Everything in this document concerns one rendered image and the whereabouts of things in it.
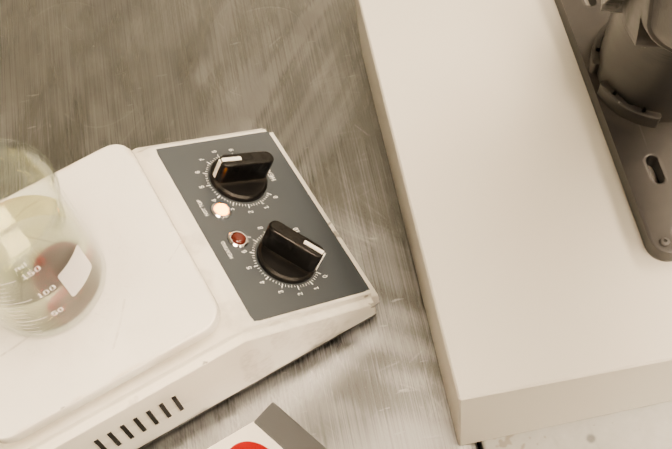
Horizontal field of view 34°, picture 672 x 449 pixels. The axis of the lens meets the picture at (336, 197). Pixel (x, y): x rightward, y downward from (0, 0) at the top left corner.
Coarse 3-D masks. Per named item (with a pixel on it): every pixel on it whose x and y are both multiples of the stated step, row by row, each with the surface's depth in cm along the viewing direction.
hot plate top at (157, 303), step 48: (96, 192) 55; (144, 192) 55; (96, 240) 54; (144, 240) 54; (144, 288) 53; (192, 288) 52; (0, 336) 52; (96, 336) 52; (144, 336) 51; (192, 336) 51; (0, 384) 51; (48, 384) 51; (96, 384) 50; (0, 432) 50
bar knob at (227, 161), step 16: (224, 160) 58; (240, 160) 58; (256, 160) 59; (272, 160) 59; (224, 176) 58; (240, 176) 59; (256, 176) 59; (224, 192) 58; (240, 192) 59; (256, 192) 59
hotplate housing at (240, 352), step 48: (192, 240) 56; (240, 336) 53; (288, 336) 55; (336, 336) 59; (144, 384) 52; (192, 384) 54; (240, 384) 57; (48, 432) 51; (96, 432) 53; (144, 432) 55
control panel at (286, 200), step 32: (192, 160) 59; (192, 192) 58; (288, 192) 60; (224, 224) 57; (256, 224) 58; (288, 224) 59; (320, 224) 60; (224, 256) 56; (256, 256) 56; (256, 288) 55; (288, 288) 56; (320, 288) 57; (352, 288) 57; (256, 320) 54
